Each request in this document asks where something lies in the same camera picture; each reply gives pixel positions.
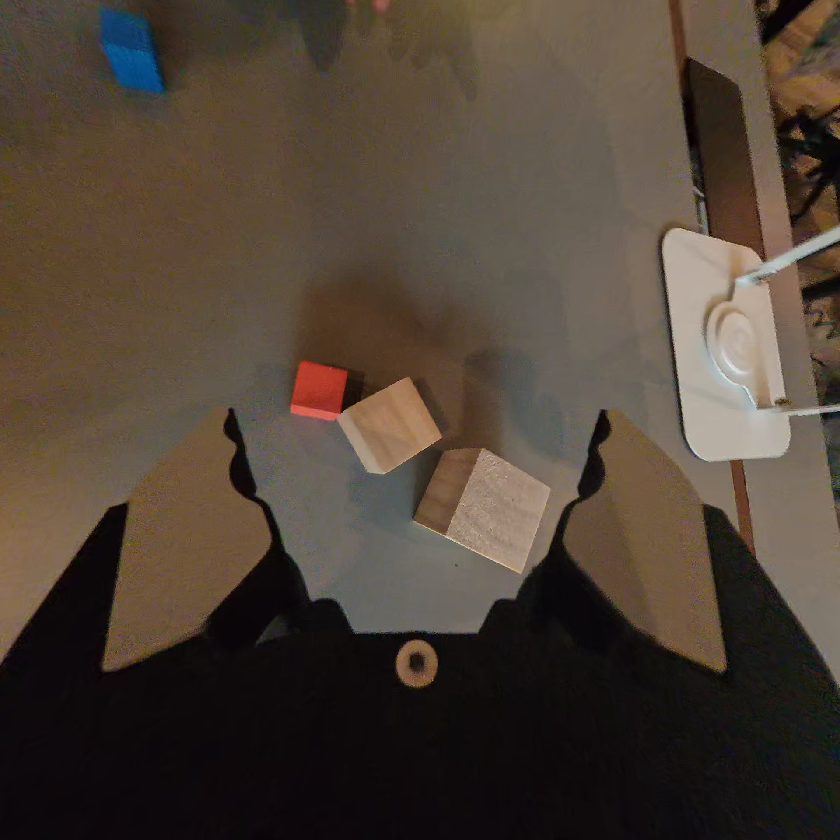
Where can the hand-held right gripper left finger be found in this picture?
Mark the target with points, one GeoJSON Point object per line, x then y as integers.
{"type": "Point", "coordinates": [184, 545]}

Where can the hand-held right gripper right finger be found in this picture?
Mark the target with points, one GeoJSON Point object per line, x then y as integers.
{"type": "Point", "coordinates": [650, 545]}

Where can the large wooden cube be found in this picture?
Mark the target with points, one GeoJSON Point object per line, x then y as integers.
{"type": "Point", "coordinates": [483, 509]}

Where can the small red cube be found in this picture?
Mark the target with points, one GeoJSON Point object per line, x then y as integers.
{"type": "Point", "coordinates": [319, 391]}

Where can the medium wooden cube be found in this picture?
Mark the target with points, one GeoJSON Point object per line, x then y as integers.
{"type": "Point", "coordinates": [390, 425]}

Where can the tiny blue cube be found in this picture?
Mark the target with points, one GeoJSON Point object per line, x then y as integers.
{"type": "Point", "coordinates": [131, 53]}

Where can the white document stand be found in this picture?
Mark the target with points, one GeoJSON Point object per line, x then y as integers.
{"type": "Point", "coordinates": [729, 348]}

